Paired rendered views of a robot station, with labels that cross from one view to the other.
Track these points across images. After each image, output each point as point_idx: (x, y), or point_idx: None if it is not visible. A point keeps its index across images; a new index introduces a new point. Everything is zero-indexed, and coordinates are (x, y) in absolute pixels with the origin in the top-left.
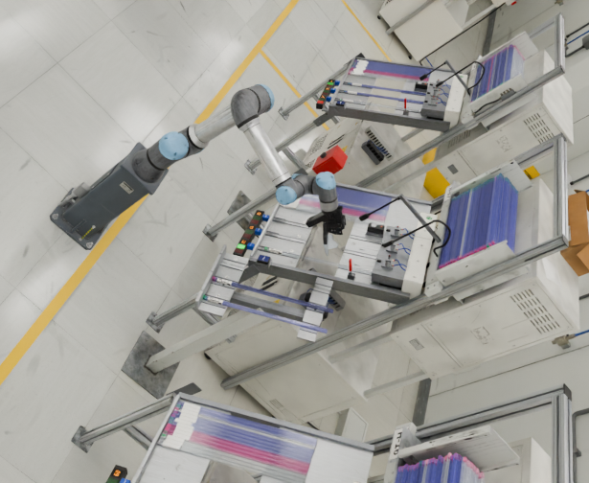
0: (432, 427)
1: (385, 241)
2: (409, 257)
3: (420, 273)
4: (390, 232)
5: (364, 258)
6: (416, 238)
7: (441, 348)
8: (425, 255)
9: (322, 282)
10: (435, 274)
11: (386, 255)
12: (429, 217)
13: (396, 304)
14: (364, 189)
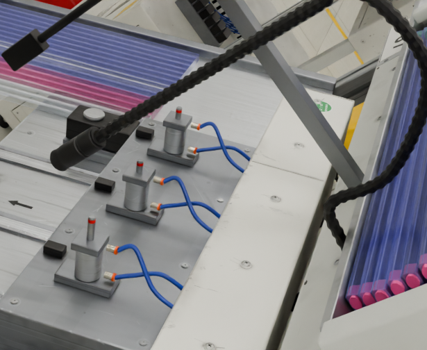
0: None
1: (117, 173)
2: (206, 244)
3: (249, 330)
4: (151, 141)
5: (14, 239)
6: (255, 168)
7: None
8: (287, 242)
9: None
10: (322, 344)
11: (101, 228)
12: (322, 103)
13: None
14: (111, 22)
